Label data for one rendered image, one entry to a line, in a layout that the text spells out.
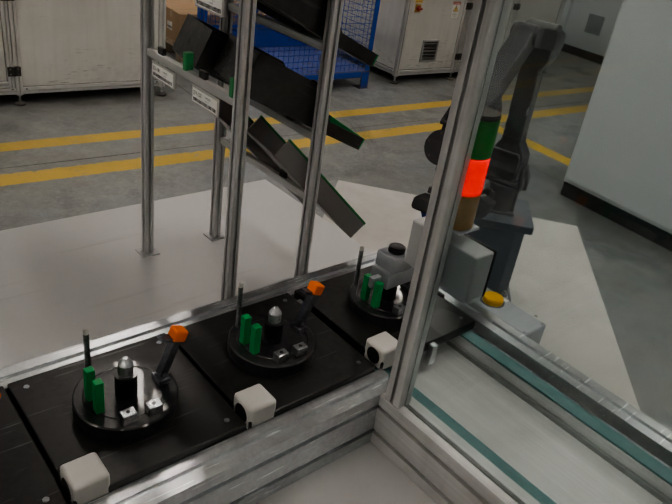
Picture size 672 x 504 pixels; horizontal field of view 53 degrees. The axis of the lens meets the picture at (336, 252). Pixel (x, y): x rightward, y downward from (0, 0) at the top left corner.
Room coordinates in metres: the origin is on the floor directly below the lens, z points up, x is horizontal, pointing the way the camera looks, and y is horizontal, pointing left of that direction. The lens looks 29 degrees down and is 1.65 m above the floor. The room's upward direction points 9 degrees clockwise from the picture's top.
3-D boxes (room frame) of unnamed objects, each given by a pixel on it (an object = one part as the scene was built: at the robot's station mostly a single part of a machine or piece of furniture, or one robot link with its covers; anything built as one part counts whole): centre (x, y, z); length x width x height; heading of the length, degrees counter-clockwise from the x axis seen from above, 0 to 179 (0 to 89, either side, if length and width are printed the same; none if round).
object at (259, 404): (0.87, 0.08, 1.01); 0.24 x 0.24 x 0.13; 44
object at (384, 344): (0.91, -0.10, 0.97); 0.05 x 0.05 x 0.04; 44
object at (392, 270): (1.04, -0.10, 1.06); 0.08 x 0.04 x 0.07; 134
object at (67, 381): (0.70, 0.26, 1.01); 0.24 x 0.24 x 0.13; 44
